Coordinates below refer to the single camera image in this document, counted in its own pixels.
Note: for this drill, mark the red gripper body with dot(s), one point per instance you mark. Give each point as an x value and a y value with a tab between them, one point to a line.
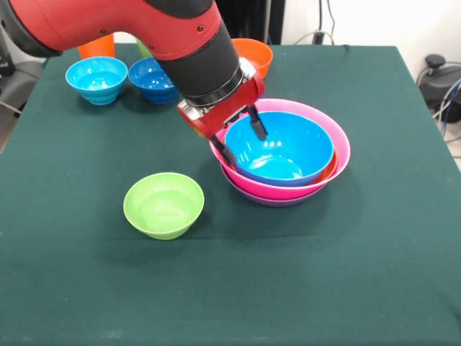
223	115

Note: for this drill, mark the dark green tablecloth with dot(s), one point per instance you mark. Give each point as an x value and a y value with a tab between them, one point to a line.
230	288

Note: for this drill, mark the small dark blue bowl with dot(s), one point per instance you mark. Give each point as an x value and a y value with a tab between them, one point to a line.
147	84

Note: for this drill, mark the small deep orange bowl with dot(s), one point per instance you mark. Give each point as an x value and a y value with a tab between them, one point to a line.
257	54

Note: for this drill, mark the large pink bowl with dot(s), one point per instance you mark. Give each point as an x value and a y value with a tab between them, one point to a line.
273	192

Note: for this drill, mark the medium blue bowl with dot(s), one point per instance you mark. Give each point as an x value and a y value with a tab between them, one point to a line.
288	151

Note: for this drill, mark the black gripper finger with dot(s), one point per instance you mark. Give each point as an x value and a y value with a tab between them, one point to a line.
225	153
258	124

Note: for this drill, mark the green cup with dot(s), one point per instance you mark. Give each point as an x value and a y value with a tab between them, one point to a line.
143	48

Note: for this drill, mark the small green bowl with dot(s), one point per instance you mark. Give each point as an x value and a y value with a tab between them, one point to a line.
164	209

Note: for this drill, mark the small light blue bowl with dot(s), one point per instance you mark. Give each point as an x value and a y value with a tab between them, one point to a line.
96	81

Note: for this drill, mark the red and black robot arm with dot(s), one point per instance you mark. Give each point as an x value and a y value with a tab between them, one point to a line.
144	29

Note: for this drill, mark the wide orange bowl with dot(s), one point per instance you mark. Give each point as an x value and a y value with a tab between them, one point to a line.
333	169

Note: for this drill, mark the orange cup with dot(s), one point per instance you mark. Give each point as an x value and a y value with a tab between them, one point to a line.
99	47

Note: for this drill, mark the grey wheeled floor base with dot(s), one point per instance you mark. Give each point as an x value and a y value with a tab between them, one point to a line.
441	77
21	81

